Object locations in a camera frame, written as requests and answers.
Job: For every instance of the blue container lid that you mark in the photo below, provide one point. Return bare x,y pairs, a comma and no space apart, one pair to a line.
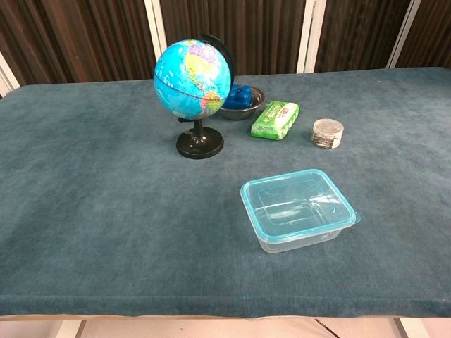
282,207

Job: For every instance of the clear plastic container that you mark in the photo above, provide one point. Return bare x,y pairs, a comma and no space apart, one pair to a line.
292,244

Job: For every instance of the small metal bowl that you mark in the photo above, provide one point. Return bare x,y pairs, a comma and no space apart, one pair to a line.
243,112

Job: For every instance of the green wet wipes pack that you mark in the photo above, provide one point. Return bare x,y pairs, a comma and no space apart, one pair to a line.
275,121

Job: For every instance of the blue toy blocks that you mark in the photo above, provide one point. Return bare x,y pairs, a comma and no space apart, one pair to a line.
239,96

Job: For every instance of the desk globe with black stand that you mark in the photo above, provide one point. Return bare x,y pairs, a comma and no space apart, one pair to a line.
190,77

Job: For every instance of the dark slatted partition panel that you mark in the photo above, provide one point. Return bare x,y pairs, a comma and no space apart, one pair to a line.
359,35
433,31
246,35
70,38

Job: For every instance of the blue table cloth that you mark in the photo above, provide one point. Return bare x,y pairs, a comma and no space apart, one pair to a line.
88,176

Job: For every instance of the white table leg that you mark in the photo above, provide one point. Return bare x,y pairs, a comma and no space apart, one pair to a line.
410,329
68,329

